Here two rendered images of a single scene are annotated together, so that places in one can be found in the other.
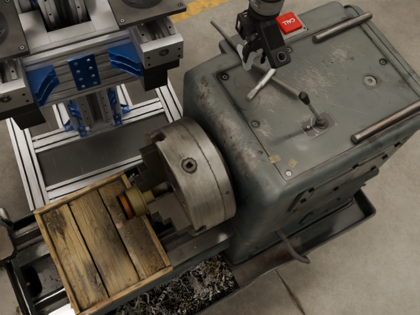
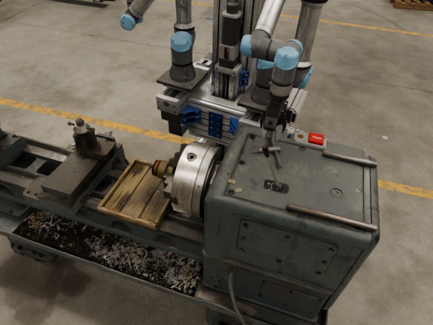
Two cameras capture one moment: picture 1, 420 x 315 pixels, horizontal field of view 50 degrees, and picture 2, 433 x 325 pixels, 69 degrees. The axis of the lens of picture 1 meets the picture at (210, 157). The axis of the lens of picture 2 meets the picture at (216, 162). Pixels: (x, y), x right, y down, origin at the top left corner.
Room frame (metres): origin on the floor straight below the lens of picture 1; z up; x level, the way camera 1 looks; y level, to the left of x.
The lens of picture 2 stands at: (-0.01, -0.74, 2.10)
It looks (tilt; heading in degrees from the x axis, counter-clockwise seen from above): 45 degrees down; 53
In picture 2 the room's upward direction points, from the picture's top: 3 degrees clockwise
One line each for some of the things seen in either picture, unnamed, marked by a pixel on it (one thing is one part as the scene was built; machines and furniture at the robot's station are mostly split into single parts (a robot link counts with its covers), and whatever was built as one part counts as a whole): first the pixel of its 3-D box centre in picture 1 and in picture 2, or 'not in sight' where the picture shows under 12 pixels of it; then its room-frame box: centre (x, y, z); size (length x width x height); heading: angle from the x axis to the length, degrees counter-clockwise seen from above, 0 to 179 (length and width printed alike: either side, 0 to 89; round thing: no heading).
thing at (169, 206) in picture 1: (175, 216); (171, 187); (0.36, 0.07, 1.09); 0.12 x 0.11 x 0.05; 37
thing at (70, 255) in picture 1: (102, 240); (144, 191); (0.31, 0.28, 0.89); 0.36 x 0.30 x 0.04; 37
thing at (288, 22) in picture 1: (287, 24); (316, 139); (0.93, -0.16, 1.26); 0.06 x 0.06 x 0.02; 37
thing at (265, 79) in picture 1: (260, 84); (265, 149); (0.70, -0.10, 1.27); 0.12 x 0.02 x 0.02; 150
